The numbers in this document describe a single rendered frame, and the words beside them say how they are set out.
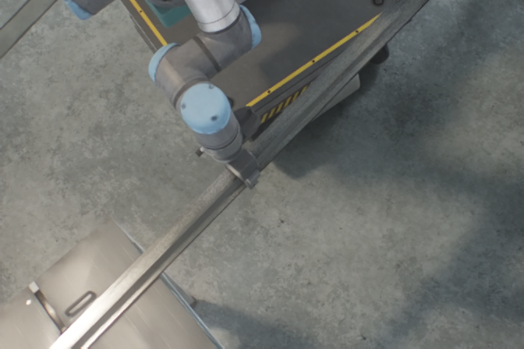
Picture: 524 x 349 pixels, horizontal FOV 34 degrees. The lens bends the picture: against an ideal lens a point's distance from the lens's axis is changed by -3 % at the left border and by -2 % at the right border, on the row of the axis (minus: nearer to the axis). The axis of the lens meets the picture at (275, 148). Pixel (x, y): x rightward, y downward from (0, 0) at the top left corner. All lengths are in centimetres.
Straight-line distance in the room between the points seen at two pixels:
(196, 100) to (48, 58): 162
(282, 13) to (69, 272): 109
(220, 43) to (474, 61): 133
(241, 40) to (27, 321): 81
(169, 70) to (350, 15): 101
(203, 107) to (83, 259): 55
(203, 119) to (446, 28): 147
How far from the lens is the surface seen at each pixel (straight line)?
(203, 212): 195
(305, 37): 262
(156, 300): 195
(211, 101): 167
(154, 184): 287
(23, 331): 205
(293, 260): 268
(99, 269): 201
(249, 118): 183
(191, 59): 174
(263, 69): 258
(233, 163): 184
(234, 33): 174
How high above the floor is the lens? 254
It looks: 64 degrees down
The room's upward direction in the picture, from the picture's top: 23 degrees counter-clockwise
